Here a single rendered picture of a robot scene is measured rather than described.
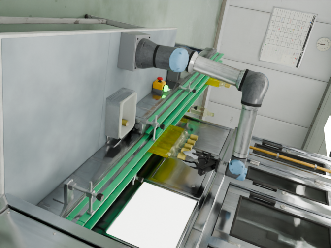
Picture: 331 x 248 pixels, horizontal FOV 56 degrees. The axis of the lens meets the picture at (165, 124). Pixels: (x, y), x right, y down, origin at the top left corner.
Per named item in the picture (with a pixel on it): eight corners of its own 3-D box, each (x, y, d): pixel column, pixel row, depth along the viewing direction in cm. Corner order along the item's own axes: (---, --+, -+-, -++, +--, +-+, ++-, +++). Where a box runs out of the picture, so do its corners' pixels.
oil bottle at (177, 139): (147, 139, 193) (179, 150, 187) (148, 132, 190) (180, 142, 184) (150, 135, 197) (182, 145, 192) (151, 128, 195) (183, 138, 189)
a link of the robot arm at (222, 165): (223, 177, 171) (226, 166, 167) (215, 175, 172) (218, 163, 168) (226, 170, 177) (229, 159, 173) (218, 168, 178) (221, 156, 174)
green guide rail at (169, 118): (145, 133, 184) (157, 137, 182) (145, 131, 184) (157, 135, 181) (215, 59, 329) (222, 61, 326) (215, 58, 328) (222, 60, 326)
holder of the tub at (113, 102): (104, 143, 168) (117, 147, 166) (106, 98, 155) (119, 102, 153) (120, 130, 182) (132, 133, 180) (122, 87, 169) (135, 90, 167)
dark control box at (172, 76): (166, 78, 235) (176, 81, 233) (167, 69, 231) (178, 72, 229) (170, 76, 242) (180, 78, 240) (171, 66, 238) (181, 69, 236)
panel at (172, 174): (101, 237, 140) (170, 268, 131) (101, 233, 139) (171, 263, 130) (172, 143, 215) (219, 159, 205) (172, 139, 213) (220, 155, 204)
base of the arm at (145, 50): (137, 38, 149) (155, 42, 146) (149, 38, 162) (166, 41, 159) (134, 70, 154) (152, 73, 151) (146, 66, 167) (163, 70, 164)
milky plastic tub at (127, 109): (105, 136, 165) (119, 140, 163) (106, 98, 154) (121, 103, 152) (121, 122, 180) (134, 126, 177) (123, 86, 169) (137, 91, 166)
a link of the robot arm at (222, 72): (168, 43, 158) (272, 79, 145) (177, 42, 171) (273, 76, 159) (161, 65, 162) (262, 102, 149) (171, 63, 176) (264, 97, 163)
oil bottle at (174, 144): (143, 144, 188) (175, 155, 182) (143, 136, 185) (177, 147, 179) (147, 139, 193) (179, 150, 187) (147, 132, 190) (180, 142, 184)
